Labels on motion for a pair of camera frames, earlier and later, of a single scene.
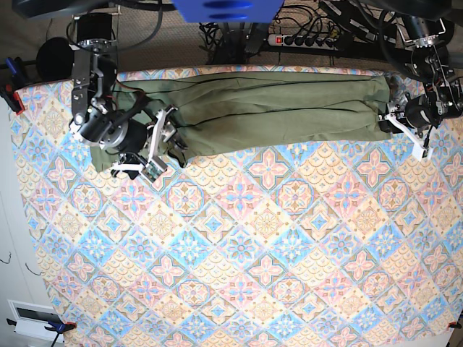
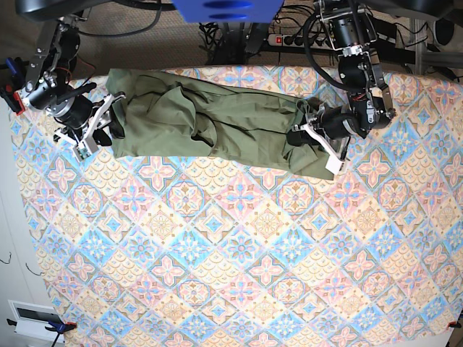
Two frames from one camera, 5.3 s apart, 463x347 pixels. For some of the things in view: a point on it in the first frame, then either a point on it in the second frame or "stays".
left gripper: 140,144 to 79,118
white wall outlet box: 32,319 stays
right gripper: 414,116 to 330,129
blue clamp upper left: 14,75 stays
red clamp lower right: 454,325 stays
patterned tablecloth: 355,243 stays
